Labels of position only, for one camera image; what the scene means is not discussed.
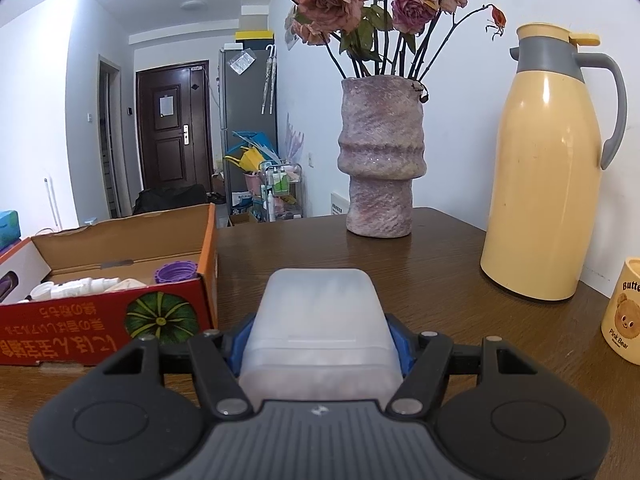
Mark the white stick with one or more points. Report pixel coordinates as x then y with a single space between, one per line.
52 202

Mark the white folded umbrella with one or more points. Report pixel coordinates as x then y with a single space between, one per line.
270 80

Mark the yellow bear mug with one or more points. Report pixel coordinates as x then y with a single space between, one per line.
625 315

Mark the dried pink roses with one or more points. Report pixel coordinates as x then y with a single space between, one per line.
330 2

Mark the purple bottle cap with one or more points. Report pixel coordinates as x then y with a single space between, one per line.
175 272

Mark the blue and yellow plastic tools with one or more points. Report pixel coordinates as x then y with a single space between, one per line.
250 155

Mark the yellow thermos jug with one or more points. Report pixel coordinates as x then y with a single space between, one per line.
540 185

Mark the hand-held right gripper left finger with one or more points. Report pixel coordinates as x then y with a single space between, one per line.
235 352

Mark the black bag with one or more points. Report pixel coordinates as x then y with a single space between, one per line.
170 197

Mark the brown floor carton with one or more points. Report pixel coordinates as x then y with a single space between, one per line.
242 218

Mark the white wall box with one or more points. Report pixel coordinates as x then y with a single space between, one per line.
339 202

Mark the clear bag with papers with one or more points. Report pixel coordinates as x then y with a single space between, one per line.
243 62

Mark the white spray bottle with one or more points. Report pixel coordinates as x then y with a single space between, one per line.
82 286

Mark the grey fridge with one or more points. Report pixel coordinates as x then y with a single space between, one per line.
245 110

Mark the dark brown door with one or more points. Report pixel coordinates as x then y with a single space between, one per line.
172 160

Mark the round ceiling lamp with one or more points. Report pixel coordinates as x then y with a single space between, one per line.
193 5

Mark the white paper sheet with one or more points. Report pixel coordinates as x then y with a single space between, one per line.
166 105

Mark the translucent white plastic box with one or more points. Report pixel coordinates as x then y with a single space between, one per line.
320 320

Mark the purple feather wall decoration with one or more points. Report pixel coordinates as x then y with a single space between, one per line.
295 140

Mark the red cardboard box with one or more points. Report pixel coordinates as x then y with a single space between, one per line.
75 330

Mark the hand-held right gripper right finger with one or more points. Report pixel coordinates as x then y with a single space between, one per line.
400 340

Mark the yellow box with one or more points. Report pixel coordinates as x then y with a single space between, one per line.
255 37

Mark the pink bucket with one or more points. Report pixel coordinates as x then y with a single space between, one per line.
252 182

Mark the white ribbed bottle cap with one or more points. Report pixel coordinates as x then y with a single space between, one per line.
41 291

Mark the grey side door frame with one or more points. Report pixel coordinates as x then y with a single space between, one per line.
110 135

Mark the pink stone vase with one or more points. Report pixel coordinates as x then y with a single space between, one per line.
382 160

